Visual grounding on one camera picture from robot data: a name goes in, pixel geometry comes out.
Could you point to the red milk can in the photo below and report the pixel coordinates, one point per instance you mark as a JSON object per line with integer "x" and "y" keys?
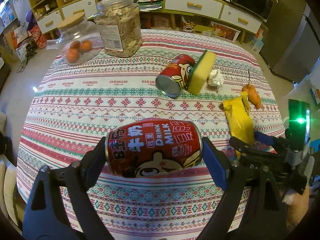
{"x": 174, "y": 77}
{"x": 151, "y": 147}

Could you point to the clear jar with nuts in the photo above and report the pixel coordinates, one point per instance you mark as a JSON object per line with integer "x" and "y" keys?
{"x": 118, "y": 23}

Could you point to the white tissue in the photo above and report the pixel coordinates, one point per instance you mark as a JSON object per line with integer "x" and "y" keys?
{"x": 215, "y": 79}

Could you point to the long wooden tv cabinet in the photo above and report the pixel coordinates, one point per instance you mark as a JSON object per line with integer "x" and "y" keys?
{"x": 217, "y": 10}

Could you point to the grey refrigerator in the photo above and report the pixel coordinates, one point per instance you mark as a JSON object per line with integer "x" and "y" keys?
{"x": 291, "y": 45}

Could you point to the person's right hand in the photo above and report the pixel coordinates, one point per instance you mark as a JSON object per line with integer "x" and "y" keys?
{"x": 297, "y": 206}

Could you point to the yellow snack wrapper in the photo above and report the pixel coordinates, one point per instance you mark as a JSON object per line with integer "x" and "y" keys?
{"x": 240, "y": 124}

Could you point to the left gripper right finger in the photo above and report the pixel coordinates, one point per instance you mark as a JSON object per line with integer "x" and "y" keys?
{"x": 264, "y": 216}

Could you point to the yellow green sponge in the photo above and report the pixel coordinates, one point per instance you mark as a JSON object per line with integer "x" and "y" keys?
{"x": 200, "y": 72}

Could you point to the patterned striped tablecloth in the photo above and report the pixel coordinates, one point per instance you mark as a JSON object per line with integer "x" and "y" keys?
{"x": 75, "y": 106}

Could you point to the red milk can front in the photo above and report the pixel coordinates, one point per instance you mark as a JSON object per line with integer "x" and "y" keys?
{"x": 151, "y": 147}

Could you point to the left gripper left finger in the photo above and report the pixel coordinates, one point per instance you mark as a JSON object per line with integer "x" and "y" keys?
{"x": 45, "y": 215}

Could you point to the red framed picture on floor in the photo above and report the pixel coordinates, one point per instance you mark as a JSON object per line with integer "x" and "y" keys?
{"x": 224, "y": 32}

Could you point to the glass jar with oranges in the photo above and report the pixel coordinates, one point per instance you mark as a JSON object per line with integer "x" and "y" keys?
{"x": 79, "y": 40}

